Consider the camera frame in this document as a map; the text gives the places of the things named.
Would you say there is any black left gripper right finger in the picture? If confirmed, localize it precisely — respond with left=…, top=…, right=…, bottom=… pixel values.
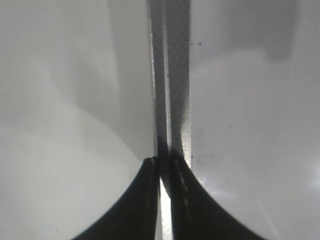
left=169, top=151, right=262, bottom=240

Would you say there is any white whiteboard with grey frame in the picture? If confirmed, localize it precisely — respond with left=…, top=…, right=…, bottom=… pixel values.
left=148, top=0, right=320, bottom=240

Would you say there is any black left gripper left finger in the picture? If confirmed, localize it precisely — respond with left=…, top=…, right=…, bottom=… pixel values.
left=75, top=157, right=160, bottom=240

